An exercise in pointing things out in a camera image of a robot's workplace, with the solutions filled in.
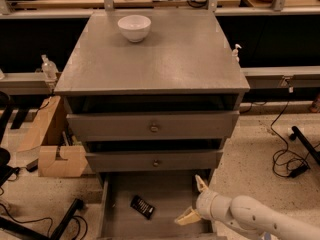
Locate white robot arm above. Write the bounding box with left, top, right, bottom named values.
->
left=175, top=175, right=320, bottom=240

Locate grey middle drawer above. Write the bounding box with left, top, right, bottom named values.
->
left=86, top=150, right=223, bottom=172

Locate grey open bottom drawer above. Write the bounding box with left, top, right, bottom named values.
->
left=97, top=170, right=227, bottom=240

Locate black chair base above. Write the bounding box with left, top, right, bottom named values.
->
left=0, top=92, right=21, bottom=187

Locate grey top drawer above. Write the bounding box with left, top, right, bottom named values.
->
left=67, top=111, right=239, bottom=142

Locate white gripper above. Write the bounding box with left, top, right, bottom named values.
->
left=174, top=175, right=232, bottom=226

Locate black stand leg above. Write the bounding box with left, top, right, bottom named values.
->
left=290, top=126, right=320, bottom=165
left=0, top=198, right=85, bottom=240

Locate black stand leg right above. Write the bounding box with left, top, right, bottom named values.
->
left=290, top=126, right=320, bottom=165

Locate cardboard box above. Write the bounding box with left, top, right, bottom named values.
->
left=18, top=96, right=88, bottom=178

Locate black power cable and adapter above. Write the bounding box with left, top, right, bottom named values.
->
left=269, top=78, right=311, bottom=179

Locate white ceramic bowl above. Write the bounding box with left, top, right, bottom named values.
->
left=118, top=15, right=151, bottom=42

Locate clear sanitizer bottle left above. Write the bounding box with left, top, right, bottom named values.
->
left=41, top=54, right=58, bottom=80

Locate black stand leg left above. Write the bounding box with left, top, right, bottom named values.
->
left=0, top=198, right=85, bottom=240

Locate small white pump bottle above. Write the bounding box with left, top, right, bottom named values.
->
left=232, top=44, right=242, bottom=62

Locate grey drawer cabinet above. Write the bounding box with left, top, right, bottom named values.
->
left=53, top=9, right=251, bottom=185

